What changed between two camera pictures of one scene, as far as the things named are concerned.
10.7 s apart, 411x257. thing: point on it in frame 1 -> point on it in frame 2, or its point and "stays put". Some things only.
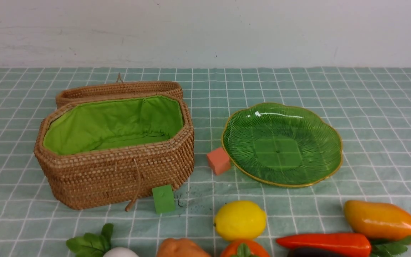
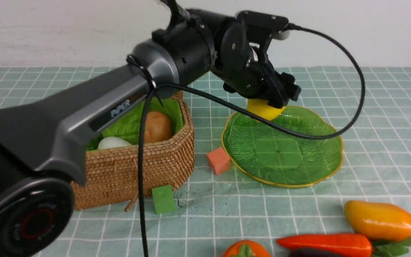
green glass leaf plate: [278, 145] stays put
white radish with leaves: [90, 245] -> [112, 142]
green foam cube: [164, 199] stays put
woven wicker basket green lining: [87, 124] -> [111, 176]
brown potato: [181, 247] -> [158, 128]
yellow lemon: [240, 220] -> [261, 107]
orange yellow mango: [381, 221] stays put
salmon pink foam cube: [219, 160] stays put
